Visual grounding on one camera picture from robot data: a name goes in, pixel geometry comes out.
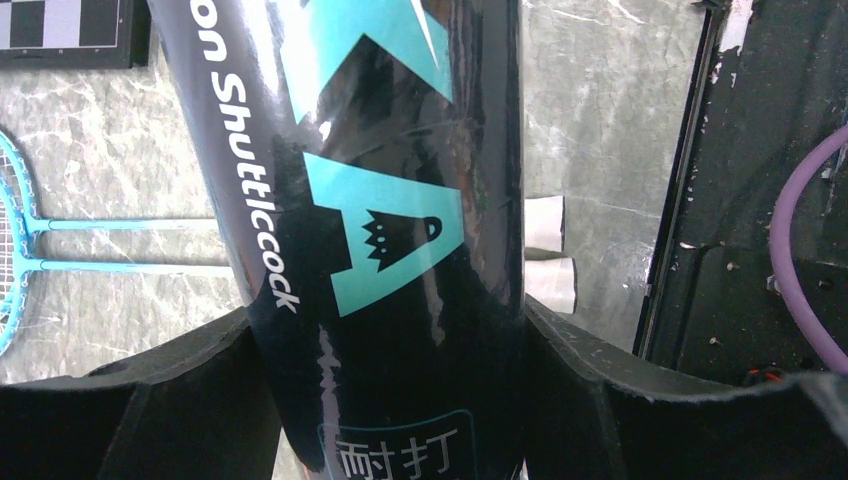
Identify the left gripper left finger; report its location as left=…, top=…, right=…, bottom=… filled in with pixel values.
left=1, top=310, right=281, bottom=479

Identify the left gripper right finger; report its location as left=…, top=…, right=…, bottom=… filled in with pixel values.
left=524, top=298, right=847, bottom=479

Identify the black shuttlecock tube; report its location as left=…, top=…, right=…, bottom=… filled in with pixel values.
left=149, top=1, right=525, bottom=479

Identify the blue badminton racket left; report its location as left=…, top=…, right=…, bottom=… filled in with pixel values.
left=1, top=207, right=232, bottom=352

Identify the black white chessboard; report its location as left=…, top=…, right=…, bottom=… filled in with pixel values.
left=1, top=0, right=151, bottom=70

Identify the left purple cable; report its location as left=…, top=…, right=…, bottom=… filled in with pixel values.
left=768, top=122, right=848, bottom=378

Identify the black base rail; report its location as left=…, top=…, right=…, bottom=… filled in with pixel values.
left=633, top=1, right=847, bottom=385

